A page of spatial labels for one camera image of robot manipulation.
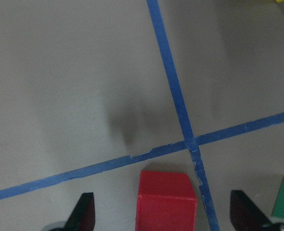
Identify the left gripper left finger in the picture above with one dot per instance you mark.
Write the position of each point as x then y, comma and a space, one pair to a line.
80, 219

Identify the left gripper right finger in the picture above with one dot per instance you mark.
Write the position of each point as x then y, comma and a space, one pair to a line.
246, 216

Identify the red wooden block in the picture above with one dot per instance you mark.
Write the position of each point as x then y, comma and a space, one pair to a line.
166, 202

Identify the brown paper table mat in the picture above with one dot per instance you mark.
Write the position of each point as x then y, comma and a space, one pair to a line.
83, 82

